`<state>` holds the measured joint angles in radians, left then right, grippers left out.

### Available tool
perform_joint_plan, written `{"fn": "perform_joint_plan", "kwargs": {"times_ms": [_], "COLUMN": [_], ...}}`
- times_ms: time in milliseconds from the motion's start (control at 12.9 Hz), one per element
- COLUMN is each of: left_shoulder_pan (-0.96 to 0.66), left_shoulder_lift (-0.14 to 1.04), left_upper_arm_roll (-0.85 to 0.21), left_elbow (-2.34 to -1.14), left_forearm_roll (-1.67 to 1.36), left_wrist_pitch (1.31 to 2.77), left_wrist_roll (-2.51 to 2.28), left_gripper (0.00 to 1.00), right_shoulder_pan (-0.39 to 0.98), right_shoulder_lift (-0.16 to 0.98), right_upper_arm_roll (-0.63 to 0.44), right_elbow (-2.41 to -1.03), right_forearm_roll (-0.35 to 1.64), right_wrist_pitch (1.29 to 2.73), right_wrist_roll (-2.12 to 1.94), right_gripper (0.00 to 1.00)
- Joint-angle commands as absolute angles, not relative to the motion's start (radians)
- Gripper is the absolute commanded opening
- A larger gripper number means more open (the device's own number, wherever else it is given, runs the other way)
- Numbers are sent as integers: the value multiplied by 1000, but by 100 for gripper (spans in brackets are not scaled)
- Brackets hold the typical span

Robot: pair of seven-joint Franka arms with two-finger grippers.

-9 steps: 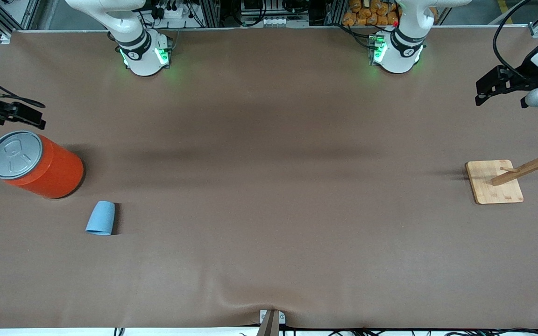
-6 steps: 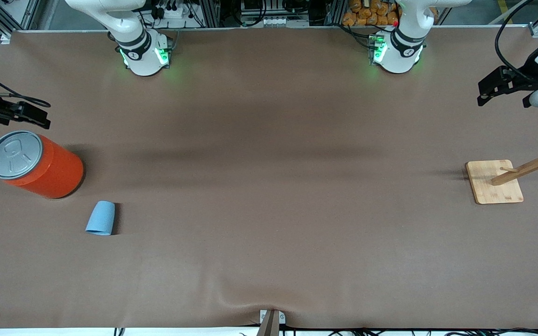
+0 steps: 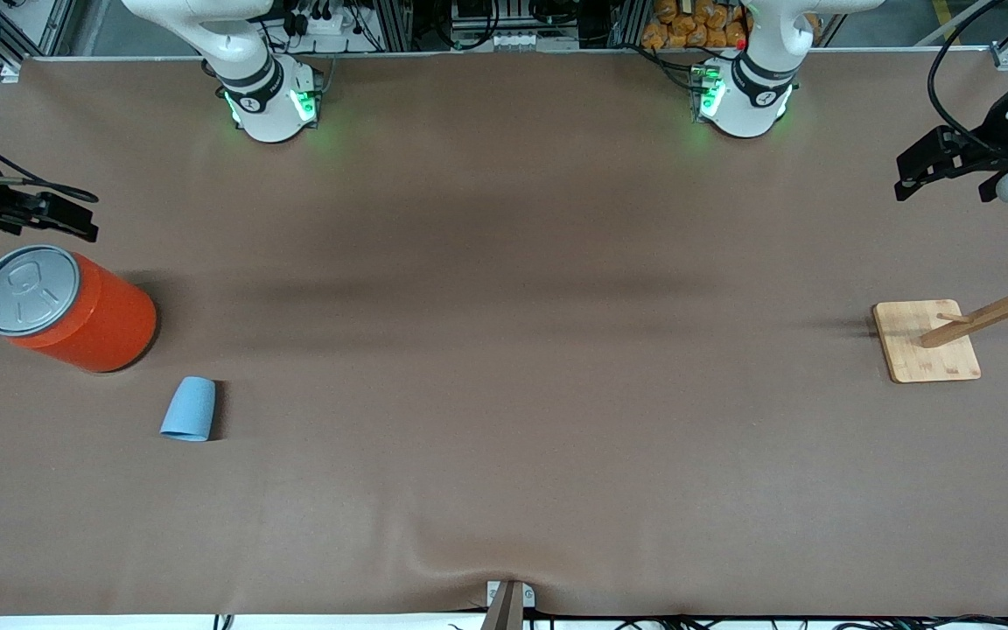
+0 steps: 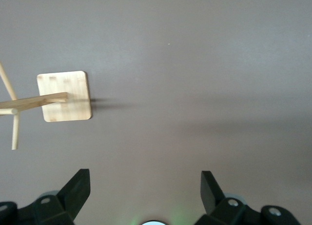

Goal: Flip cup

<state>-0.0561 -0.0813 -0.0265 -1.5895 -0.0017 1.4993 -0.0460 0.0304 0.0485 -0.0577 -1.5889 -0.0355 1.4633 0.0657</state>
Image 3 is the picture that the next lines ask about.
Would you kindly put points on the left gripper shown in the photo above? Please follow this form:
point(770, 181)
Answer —
point(997, 140)

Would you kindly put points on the light blue plastic cup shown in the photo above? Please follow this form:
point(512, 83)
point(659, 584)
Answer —
point(189, 409)

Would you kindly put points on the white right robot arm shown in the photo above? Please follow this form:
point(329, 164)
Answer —
point(259, 114)

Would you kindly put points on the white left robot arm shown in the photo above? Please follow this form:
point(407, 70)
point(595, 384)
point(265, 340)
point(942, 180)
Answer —
point(745, 109)

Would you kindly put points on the wooden cup rack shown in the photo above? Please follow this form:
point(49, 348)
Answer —
point(915, 350)

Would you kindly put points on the orange can with grey lid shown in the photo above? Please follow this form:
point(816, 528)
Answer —
point(93, 319)

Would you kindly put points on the orange snack bag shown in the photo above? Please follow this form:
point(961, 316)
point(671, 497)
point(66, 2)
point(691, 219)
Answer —
point(679, 31)

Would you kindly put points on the white power strip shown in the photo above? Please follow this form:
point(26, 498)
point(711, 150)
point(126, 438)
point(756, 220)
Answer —
point(325, 24)

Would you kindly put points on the long white socket strip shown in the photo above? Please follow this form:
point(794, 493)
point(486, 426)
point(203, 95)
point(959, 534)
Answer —
point(513, 41)

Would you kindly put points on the brown table mat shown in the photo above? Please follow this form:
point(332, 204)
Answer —
point(504, 262)

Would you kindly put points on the black equipment rack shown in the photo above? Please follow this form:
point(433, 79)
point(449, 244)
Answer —
point(478, 13)

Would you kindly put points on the brown wooden bar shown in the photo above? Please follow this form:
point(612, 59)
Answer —
point(506, 612)

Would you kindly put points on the grey metal bracket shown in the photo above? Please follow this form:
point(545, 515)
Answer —
point(493, 595)

